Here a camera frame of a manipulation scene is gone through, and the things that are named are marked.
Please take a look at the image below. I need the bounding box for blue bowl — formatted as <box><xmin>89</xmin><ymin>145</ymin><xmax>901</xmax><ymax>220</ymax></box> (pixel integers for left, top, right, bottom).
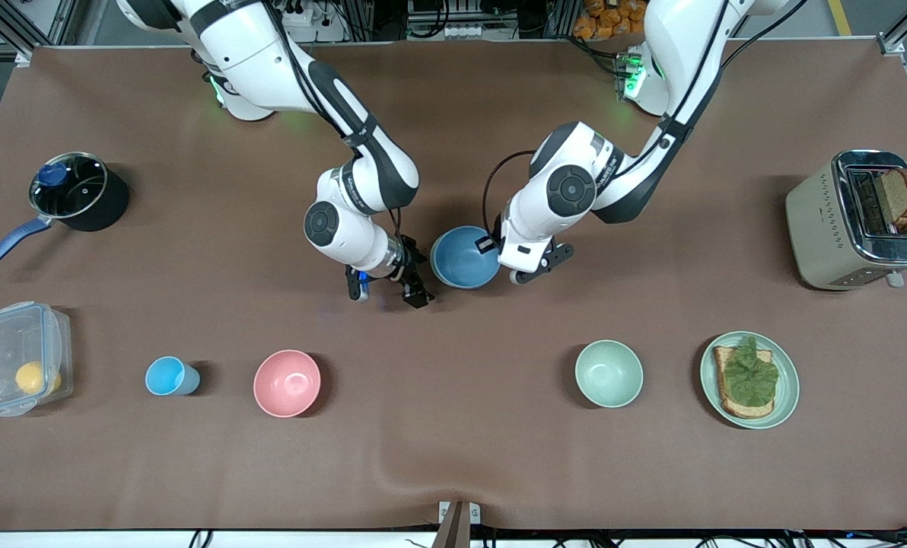
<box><xmin>430</xmin><ymin>225</ymin><xmax>501</xmax><ymax>291</ymax></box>

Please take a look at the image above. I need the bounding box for pink bowl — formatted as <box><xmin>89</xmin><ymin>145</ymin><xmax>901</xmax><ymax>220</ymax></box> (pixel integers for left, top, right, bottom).
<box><xmin>253</xmin><ymin>349</ymin><xmax>322</xmax><ymax>419</ymax></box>

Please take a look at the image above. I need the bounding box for pale green bowl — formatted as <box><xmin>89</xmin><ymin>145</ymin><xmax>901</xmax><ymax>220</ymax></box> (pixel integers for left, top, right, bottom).
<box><xmin>574</xmin><ymin>339</ymin><xmax>644</xmax><ymax>409</ymax></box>

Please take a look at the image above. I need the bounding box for brown table cloth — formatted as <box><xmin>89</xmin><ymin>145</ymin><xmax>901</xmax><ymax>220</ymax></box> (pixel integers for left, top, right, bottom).
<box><xmin>0</xmin><ymin>38</ymin><xmax>907</xmax><ymax>531</ymax></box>

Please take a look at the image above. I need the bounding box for light blue cup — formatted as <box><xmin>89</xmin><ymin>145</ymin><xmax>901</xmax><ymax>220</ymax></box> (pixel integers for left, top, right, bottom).
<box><xmin>145</xmin><ymin>355</ymin><xmax>201</xmax><ymax>397</ymax></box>

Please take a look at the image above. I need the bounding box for bread slice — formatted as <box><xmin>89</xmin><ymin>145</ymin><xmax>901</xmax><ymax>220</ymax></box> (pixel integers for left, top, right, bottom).
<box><xmin>712</xmin><ymin>346</ymin><xmax>775</xmax><ymax>419</ymax></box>

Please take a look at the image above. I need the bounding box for green lettuce leaf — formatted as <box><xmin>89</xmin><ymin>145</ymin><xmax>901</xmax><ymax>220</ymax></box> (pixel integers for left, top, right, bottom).
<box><xmin>722</xmin><ymin>336</ymin><xmax>780</xmax><ymax>407</ymax></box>

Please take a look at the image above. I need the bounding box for bag of orange snacks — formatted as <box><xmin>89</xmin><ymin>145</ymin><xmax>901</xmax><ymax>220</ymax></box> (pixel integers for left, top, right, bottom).
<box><xmin>573</xmin><ymin>0</ymin><xmax>650</xmax><ymax>40</ymax></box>

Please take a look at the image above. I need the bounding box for power strip with black plugs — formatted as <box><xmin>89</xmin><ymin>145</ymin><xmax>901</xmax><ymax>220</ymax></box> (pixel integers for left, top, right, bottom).
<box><xmin>282</xmin><ymin>2</ymin><xmax>325</xmax><ymax>28</ymax></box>

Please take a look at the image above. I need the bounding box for pale green plate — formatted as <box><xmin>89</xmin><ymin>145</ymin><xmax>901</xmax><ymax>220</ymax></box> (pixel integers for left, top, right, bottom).
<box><xmin>700</xmin><ymin>331</ymin><xmax>800</xmax><ymax>430</ymax></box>

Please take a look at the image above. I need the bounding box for beige and chrome toaster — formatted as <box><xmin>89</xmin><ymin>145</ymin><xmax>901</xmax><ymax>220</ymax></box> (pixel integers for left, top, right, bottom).
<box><xmin>785</xmin><ymin>149</ymin><xmax>907</xmax><ymax>292</ymax></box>

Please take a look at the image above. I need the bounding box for glass lid with blue knob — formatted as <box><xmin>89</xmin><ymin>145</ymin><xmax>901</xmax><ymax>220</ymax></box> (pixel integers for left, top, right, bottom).
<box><xmin>29</xmin><ymin>152</ymin><xmax>110</xmax><ymax>220</ymax></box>

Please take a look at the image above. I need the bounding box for yellow lemon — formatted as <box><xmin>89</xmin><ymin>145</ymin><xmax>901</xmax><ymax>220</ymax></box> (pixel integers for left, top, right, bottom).
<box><xmin>15</xmin><ymin>361</ymin><xmax>62</xmax><ymax>396</ymax></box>

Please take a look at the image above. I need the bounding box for brown toast slice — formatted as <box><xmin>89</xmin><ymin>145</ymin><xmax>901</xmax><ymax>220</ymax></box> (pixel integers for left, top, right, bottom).
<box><xmin>880</xmin><ymin>167</ymin><xmax>907</xmax><ymax>228</ymax></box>

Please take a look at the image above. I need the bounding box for clear plastic lidded container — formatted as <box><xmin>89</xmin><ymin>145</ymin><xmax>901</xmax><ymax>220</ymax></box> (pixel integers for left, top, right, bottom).
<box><xmin>0</xmin><ymin>301</ymin><xmax>74</xmax><ymax>418</ymax></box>

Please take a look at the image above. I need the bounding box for metal table edge bracket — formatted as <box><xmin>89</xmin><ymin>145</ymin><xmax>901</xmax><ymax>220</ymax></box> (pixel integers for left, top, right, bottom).
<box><xmin>438</xmin><ymin>501</ymin><xmax>482</xmax><ymax>526</ymax></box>

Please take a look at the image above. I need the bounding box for black pot with blue handle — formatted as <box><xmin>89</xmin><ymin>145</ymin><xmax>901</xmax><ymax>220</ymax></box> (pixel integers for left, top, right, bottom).
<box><xmin>0</xmin><ymin>151</ymin><xmax>131</xmax><ymax>276</ymax></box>

